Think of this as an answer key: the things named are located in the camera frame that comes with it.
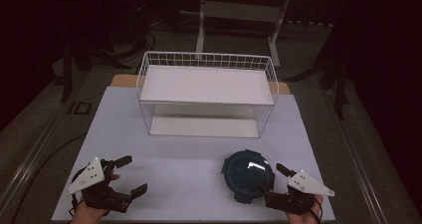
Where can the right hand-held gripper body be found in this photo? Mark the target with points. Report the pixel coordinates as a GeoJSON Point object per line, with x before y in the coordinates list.
{"type": "Point", "coordinates": [300, 192]}

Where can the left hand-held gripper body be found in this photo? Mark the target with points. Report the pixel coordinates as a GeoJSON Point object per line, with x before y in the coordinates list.
{"type": "Point", "coordinates": [89, 179]}

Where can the dark teal round lidded container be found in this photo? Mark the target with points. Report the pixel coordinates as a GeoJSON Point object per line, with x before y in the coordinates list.
{"type": "Point", "coordinates": [248, 176]}

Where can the person's right hand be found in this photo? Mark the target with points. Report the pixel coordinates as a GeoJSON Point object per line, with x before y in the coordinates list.
{"type": "Point", "coordinates": [303, 218]}

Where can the person's left hand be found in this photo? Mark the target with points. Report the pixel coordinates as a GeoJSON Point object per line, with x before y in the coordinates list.
{"type": "Point", "coordinates": [87, 215]}

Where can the black floor socket box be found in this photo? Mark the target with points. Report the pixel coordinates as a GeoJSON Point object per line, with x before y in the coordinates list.
{"type": "Point", "coordinates": [79, 108]}

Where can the black metal stand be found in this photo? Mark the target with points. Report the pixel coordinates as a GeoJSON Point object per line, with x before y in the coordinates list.
{"type": "Point", "coordinates": [338, 71]}
{"type": "Point", "coordinates": [68, 68]}

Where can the metal floor rail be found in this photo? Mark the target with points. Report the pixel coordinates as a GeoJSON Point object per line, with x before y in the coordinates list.
{"type": "Point", "coordinates": [30, 157]}
{"type": "Point", "coordinates": [358, 157]}

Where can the white metal desk frame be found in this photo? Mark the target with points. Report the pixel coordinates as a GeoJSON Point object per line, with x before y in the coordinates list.
{"type": "Point", "coordinates": [239, 13]}

